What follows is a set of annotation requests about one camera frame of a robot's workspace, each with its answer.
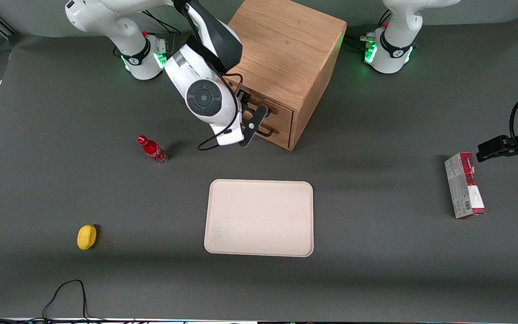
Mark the wooden drawer cabinet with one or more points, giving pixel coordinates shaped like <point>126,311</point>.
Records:
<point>286,45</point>

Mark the red soda bottle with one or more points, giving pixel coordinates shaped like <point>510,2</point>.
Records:
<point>152,149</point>

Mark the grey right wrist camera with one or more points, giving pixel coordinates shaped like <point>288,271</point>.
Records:
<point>253,126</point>

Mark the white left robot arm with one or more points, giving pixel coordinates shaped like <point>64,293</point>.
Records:
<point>398,27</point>

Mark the yellow lemon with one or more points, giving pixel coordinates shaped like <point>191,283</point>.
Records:
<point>87,237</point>

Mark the beige plastic tray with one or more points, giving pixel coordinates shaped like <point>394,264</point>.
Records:
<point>259,218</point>

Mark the red and grey carton box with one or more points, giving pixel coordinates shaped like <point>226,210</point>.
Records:
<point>463,186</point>

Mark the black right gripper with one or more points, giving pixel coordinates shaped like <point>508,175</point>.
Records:
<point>243,98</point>

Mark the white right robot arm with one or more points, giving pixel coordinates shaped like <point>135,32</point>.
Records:
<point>205,96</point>

